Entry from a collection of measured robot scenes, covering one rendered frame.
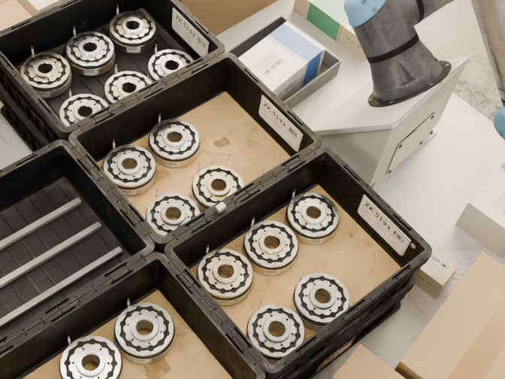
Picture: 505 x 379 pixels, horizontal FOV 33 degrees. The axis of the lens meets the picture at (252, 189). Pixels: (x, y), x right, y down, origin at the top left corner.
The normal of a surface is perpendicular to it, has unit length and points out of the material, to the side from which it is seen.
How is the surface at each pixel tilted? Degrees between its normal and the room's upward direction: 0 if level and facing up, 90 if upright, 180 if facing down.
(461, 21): 0
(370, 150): 90
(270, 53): 0
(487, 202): 0
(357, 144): 90
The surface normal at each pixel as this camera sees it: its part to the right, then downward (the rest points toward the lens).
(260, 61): 0.11, -0.57
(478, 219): -0.66, 0.58
